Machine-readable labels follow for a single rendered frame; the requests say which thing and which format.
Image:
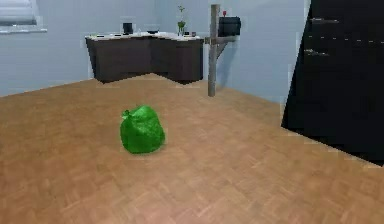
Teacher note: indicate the green garbage bag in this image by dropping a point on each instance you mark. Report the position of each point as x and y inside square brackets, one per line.
[142, 131]

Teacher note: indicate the dark brown corner counter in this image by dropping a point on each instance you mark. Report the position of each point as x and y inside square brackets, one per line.
[143, 58]

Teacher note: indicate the green plant in vase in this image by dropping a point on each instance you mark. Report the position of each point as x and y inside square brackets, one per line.
[181, 23]

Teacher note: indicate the black pan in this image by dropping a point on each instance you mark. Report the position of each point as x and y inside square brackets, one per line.
[152, 31]

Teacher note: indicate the black mailbox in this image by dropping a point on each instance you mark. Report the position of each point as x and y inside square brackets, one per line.
[229, 26]

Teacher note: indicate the black coffee machine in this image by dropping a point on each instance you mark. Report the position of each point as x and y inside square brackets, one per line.
[127, 28]

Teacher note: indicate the window with white blind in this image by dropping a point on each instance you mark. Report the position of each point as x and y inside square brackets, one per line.
[18, 15]

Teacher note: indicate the grey wooden mailbox post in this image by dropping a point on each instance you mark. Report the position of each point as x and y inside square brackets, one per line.
[213, 50]

